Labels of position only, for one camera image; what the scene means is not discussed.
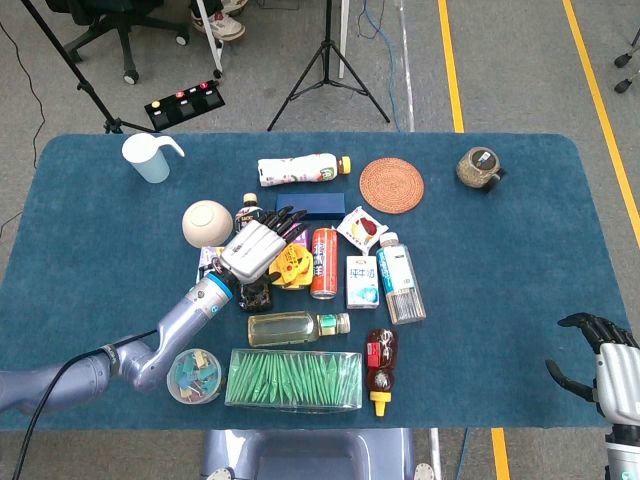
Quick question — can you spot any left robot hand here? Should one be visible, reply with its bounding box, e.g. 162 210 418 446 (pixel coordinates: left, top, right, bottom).
218 205 309 284

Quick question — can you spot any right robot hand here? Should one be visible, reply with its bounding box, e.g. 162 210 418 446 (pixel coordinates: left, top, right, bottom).
544 312 640 431

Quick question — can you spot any yellow tape measure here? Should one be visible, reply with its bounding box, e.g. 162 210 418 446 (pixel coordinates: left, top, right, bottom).
268 243 315 291

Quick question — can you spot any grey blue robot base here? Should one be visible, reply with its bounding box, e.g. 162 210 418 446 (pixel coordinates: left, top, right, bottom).
199 428 419 480

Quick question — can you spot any purple white juice carton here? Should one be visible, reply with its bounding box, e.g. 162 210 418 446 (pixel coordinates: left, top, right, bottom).
198 246 226 281

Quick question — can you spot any dark coffee drink bottle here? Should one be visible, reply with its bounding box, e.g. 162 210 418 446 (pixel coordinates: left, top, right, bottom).
238 193 275 312

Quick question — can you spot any beige upturned bowl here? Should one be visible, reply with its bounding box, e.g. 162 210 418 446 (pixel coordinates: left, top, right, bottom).
181 199 235 249

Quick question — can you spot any orange soda can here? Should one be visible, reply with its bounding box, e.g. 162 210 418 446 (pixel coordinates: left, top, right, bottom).
310 227 340 301

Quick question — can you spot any pale yellow liquid bottle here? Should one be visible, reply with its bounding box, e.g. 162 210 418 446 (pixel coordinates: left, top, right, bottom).
247 310 352 349

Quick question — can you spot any navy blue rectangular box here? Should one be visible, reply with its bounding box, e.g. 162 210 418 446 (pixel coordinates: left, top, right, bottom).
275 192 347 221

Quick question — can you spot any white yogurt drink bottle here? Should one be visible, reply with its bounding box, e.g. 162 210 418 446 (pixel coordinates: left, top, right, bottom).
257 152 352 188

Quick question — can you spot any white red snack packet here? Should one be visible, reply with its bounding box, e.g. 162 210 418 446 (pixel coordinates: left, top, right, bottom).
336 206 390 251

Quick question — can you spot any white blue milk carton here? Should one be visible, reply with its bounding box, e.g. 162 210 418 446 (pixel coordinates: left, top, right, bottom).
345 255 380 310

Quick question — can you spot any clear box of green sachets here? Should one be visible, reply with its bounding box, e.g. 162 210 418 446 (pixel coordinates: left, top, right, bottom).
224 348 363 412

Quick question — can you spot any light blue plastic pitcher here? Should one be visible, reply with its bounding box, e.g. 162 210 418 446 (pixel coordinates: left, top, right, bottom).
121 132 186 184

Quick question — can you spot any round tub of binder clips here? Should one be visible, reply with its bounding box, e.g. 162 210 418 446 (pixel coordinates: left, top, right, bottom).
166 348 223 406

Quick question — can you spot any clear bottle with blue label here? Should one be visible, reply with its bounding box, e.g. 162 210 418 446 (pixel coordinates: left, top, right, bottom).
375 231 427 326

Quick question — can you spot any round woven rattan coaster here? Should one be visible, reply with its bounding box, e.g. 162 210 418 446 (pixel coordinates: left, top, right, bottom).
359 157 426 215

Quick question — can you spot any black pedal box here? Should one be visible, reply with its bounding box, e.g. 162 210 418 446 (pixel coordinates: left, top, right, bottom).
144 79 226 132

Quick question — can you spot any blue table cloth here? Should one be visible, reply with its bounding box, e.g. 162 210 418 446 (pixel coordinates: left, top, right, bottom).
4 132 634 432

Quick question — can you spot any honey squeeze bottle yellow nozzle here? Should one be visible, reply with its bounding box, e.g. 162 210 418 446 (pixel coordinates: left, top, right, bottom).
365 328 400 418

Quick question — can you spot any black tripod stand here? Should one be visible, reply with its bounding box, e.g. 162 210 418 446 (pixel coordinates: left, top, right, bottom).
266 0 391 132

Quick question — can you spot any seated person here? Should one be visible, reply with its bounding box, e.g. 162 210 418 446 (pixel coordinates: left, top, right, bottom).
189 0 247 42

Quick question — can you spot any glass jar of grains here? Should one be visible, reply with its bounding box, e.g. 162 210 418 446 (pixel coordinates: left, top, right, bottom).
455 146 507 193

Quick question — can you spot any black slanted light stand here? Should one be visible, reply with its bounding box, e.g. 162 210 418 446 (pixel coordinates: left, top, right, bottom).
19 0 159 135

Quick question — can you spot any black office chair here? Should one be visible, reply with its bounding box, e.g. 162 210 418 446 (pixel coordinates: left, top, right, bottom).
44 0 190 85

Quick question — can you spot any chair base with casters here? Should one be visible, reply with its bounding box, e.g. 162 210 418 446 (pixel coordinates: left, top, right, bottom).
613 34 640 95

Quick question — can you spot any white frame pole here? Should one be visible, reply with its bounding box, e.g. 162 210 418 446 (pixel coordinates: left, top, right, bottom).
194 0 225 81
338 0 350 80

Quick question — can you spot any blue floor cable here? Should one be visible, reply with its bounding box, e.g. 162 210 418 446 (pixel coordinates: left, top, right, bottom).
358 0 402 132

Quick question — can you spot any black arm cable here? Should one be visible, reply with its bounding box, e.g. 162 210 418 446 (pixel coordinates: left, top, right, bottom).
9 329 156 480

